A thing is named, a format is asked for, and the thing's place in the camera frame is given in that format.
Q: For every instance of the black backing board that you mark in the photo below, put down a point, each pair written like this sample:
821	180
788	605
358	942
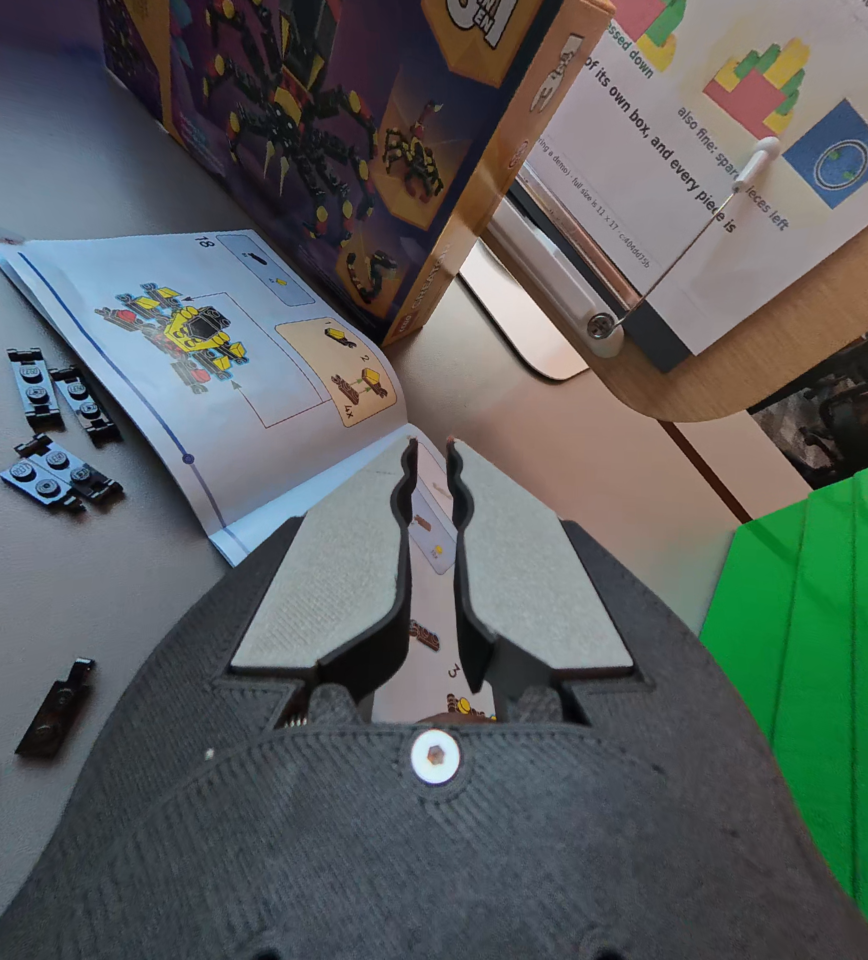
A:
666	352

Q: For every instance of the printed instruction sheet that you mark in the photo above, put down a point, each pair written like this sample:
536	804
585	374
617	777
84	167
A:
628	150

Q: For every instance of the white stand base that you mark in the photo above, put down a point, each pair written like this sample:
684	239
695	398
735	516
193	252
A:
546	300

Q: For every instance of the wooden document stand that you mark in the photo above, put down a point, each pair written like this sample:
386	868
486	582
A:
778	360

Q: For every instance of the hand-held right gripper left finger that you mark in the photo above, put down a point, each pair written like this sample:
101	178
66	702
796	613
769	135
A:
329	577

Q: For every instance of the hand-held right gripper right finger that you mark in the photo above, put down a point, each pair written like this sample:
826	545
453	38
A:
539	577

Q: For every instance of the lego instruction booklet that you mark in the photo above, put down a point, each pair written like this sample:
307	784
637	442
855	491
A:
201	315

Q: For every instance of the purple lego set box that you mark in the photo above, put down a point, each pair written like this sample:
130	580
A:
314	150

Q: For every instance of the black lego plate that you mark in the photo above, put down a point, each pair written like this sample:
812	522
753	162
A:
55	709
38	481
35	386
87	405
78	471

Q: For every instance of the green plastic bin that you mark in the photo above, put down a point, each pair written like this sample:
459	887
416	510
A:
823	675

